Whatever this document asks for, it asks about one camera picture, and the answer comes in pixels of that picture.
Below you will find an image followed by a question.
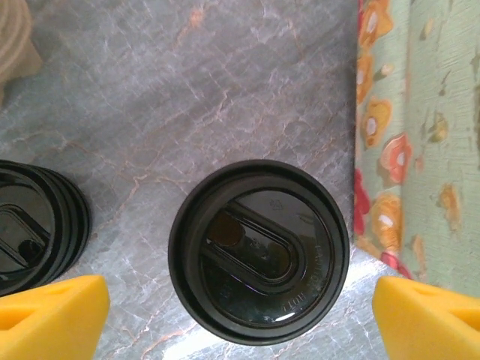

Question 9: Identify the black plastic cup lid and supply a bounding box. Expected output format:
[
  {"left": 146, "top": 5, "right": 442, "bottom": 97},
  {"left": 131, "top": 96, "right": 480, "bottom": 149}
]
[{"left": 167, "top": 159, "right": 352, "bottom": 344}]

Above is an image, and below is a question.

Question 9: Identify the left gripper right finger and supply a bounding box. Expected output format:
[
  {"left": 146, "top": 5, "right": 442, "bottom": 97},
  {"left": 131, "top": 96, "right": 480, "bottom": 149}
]
[{"left": 373, "top": 276, "right": 480, "bottom": 360}]

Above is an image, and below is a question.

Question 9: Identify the black plastic lid stack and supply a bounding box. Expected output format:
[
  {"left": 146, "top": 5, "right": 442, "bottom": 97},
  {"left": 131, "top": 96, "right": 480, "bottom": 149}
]
[{"left": 0, "top": 159, "right": 92, "bottom": 297}]

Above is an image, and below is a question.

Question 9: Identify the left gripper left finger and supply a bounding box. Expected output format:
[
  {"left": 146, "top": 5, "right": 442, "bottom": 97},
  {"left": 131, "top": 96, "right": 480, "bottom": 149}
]
[{"left": 0, "top": 274, "right": 111, "bottom": 360}]

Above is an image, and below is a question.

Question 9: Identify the green floral paper bag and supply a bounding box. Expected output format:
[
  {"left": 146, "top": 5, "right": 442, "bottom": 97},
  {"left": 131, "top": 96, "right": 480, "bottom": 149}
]
[{"left": 352, "top": 0, "right": 480, "bottom": 290}]

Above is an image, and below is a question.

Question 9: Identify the brown pulp cup carrier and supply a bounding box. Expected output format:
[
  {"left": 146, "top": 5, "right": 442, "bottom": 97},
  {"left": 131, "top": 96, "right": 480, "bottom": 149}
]
[{"left": 0, "top": 0, "right": 43, "bottom": 82}]

